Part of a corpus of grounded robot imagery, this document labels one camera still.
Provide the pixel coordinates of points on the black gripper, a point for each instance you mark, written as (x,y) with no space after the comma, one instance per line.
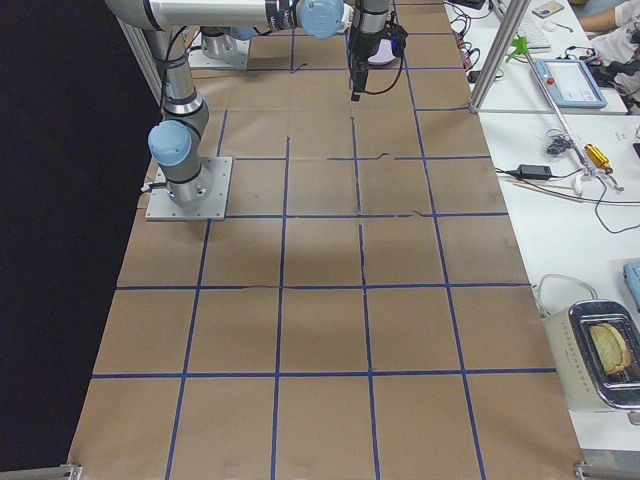
(361,50)

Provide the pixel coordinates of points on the lavender plate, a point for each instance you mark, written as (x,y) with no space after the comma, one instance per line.
(384,56)

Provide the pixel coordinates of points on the green plastic clamp tool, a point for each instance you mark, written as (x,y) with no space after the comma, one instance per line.
(520,47)

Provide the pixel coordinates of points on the black power adapter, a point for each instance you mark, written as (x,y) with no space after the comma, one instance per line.
(534,172)

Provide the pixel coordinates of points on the long metal rod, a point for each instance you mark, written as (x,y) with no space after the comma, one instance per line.
(560,120)

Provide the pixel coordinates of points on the teach pendant tablet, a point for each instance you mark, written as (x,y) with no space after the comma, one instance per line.
(569,83)

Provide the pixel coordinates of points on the white toaster with bread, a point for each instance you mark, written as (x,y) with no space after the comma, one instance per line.
(595,347)

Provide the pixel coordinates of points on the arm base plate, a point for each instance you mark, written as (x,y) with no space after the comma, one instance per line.
(219,52)
(205,197)

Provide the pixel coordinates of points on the aluminium frame post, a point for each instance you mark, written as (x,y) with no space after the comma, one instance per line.
(504,36)

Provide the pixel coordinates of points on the yellow handled tool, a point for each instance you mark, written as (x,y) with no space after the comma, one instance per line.
(598,158)

